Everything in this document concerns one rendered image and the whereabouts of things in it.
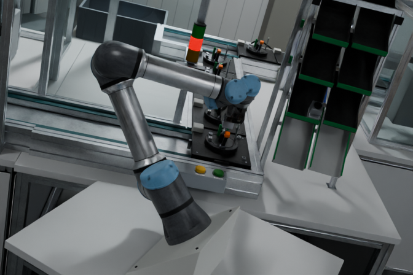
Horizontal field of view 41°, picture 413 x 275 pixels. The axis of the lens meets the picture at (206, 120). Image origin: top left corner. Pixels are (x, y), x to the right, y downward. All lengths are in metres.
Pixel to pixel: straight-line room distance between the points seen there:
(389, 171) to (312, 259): 1.15
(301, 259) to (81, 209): 0.77
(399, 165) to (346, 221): 0.85
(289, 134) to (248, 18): 4.09
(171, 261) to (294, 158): 0.85
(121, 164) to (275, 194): 0.63
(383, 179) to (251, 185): 1.08
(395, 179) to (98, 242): 1.78
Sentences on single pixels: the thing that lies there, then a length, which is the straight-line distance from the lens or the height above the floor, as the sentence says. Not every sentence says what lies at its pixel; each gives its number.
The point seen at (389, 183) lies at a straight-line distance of 3.09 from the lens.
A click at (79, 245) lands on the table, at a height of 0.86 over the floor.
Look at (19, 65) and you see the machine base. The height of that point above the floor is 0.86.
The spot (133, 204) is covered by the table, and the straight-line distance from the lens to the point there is 1.99.
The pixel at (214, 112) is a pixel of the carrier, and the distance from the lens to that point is 2.49.
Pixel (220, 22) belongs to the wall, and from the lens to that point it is 6.41.
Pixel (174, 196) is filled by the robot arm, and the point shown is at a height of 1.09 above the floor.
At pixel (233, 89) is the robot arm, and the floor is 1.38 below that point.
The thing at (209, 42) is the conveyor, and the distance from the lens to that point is 3.59.
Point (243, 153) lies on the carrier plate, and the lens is 2.25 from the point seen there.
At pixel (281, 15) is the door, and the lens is 6.08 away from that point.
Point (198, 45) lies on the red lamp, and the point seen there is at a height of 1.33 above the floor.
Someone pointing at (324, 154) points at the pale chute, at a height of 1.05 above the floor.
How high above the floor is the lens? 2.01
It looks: 25 degrees down
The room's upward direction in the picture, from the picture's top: 15 degrees clockwise
